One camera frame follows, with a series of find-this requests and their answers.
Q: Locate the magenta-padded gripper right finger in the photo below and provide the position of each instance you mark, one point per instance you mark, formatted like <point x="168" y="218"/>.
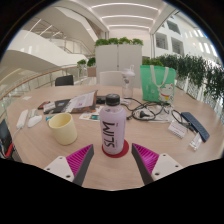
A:
<point x="160" y="166"/>

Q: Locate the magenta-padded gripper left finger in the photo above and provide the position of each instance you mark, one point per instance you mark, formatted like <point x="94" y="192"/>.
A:
<point x="62" y="166"/>

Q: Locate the lilac drink bottle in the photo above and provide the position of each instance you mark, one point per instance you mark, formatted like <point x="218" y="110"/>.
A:
<point x="112" y="130"/>

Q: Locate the pale yellow mug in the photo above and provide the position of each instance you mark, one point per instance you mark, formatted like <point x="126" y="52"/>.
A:
<point x="63" y="130"/>

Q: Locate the flat round red coaster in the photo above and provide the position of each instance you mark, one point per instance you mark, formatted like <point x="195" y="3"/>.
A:
<point x="126" y="150"/>

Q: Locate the white plastic packet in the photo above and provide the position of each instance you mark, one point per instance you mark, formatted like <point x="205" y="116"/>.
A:
<point x="177" y="129"/>

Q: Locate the small clear plastic box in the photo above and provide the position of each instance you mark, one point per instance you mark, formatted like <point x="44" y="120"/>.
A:
<point x="195" y="141"/>

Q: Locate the white computer mouse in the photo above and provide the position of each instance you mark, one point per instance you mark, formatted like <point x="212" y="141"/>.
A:
<point x="34" y="121"/>

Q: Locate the dark blue keyboard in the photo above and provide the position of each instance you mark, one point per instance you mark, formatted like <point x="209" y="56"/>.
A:
<point x="196" y="126"/>

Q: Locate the colourful sticker sheet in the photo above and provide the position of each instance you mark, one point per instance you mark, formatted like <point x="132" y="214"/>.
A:
<point x="88" y="116"/>

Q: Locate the red and black chair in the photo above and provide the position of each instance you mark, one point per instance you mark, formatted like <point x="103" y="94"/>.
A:
<point x="5" y="143"/>

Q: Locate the white power strip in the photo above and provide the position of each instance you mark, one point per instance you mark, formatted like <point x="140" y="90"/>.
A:
<point x="22" y="119"/>

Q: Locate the open printed booklet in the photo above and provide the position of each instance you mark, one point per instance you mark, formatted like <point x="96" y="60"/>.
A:
<point x="81" y="101"/>

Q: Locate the green tote bag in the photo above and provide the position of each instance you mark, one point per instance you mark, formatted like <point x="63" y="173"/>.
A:
<point x="156" y="83"/>

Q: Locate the black office chair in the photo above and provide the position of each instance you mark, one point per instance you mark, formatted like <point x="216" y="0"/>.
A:
<point x="64" y="80"/>

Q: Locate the clear shaker bottle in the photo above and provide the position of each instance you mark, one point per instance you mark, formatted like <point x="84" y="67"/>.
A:
<point x="128" y="83"/>

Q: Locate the row of green hedge plants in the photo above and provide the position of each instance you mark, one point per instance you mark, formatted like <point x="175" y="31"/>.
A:
<point x="200" y="76"/>

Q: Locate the white chair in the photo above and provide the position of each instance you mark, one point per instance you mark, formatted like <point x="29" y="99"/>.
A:
<point x="110" y="79"/>

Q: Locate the small potted plant stand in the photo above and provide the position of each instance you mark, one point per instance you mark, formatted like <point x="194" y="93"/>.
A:
<point x="86" y="68"/>

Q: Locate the low shelf with plants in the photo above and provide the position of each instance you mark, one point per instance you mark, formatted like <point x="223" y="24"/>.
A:
<point x="151" y="62"/>

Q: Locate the white cabinet topped with plants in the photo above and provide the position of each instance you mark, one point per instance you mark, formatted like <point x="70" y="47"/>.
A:
<point x="116" y="60"/>

